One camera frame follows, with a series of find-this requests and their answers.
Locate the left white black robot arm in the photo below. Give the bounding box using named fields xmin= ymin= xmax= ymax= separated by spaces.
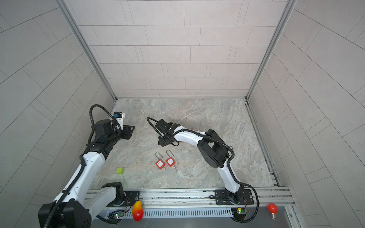
xmin=38 ymin=104 xmax=135 ymax=228

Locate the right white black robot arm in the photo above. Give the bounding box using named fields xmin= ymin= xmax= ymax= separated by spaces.
xmin=146 ymin=117 xmax=259 ymax=223

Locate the red padlock middle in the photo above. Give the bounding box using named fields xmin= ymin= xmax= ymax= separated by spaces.
xmin=166 ymin=150 xmax=177 ymax=171

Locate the red padlock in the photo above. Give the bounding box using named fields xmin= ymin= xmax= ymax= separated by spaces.
xmin=155 ymin=152 xmax=165 ymax=170
xmin=166 ymin=150 xmax=177 ymax=171

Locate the red padlock far left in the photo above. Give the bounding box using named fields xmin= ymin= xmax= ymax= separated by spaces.
xmin=155 ymin=152 xmax=165 ymax=170

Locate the green cube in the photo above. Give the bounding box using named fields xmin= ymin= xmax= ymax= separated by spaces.
xmin=116 ymin=167 xmax=124 ymax=175

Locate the yellow red mango toy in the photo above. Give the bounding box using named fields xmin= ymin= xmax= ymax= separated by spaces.
xmin=132 ymin=201 xmax=144 ymax=221

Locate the left circuit board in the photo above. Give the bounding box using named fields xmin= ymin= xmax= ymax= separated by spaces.
xmin=108 ymin=210 xmax=125 ymax=223

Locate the circuit board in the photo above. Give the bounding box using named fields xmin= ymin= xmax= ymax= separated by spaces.
xmin=108 ymin=210 xmax=125 ymax=223
xmin=231 ymin=208 xmax=248 ymax=223

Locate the right circuit board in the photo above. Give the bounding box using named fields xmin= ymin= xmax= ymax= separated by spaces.
xmin=231 ymin=208 xmax=248 ymax=223

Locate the red light bulb toy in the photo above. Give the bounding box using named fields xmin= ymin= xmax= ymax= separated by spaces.
xmin=268 ymin=203 xmax=279 ymax=220

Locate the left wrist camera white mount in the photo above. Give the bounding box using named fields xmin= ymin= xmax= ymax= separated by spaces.
xmin=114 ymin=111 xmax=125 ymax=130

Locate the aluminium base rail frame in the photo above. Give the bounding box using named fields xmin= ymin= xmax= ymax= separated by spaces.
xmin=82 ymin=186 xmax=301 ymax=228

